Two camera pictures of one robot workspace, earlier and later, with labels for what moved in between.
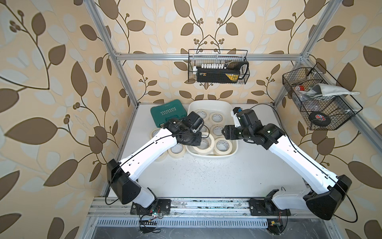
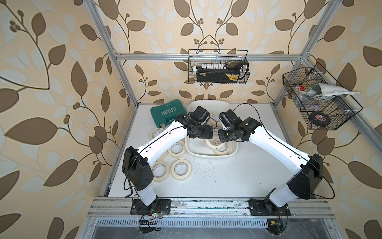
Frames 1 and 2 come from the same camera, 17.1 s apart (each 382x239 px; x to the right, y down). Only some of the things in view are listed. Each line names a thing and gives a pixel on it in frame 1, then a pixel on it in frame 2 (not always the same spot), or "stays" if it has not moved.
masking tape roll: (207, 145) -> (160, 171)
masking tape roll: (177, 151) stays
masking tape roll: (162, 157) stays
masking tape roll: (217, 117) stays
